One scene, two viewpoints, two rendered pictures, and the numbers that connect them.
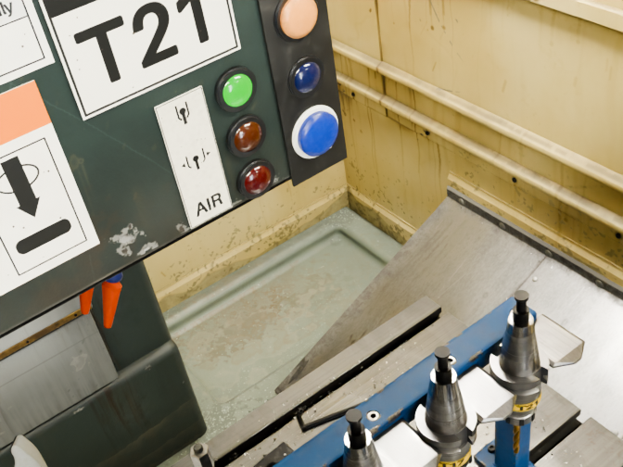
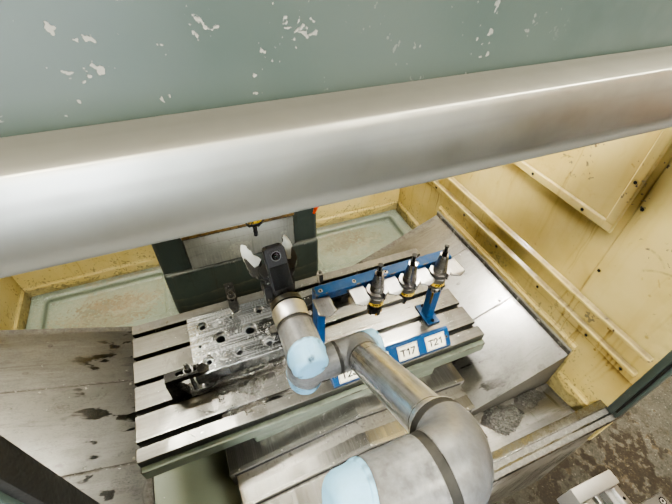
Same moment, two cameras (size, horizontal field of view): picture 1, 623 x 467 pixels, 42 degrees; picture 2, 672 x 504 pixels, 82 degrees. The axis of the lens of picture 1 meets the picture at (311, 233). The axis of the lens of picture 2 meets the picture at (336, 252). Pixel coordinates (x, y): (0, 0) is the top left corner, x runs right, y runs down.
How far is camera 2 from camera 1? 35 cm
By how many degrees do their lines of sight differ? 7
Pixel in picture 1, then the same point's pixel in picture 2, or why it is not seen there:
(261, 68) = not seen: hidden behind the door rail
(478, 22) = not seen: hidden behind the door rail
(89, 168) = not seen: hidden behind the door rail
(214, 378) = (325, 258)
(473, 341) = (426, 259)
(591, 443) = (459, 314)
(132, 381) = (298, 247)
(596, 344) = (474, 284)
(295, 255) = (369, 222)
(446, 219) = (433, 223)
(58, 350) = (278, 226)
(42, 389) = (268, 238)
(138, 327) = (306, 228)
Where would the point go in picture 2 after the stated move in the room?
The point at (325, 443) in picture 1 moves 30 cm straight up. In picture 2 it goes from (367, 275) to (376, 194)
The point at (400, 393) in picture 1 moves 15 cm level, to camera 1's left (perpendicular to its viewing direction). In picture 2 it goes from (396, 267) to (349, 262)
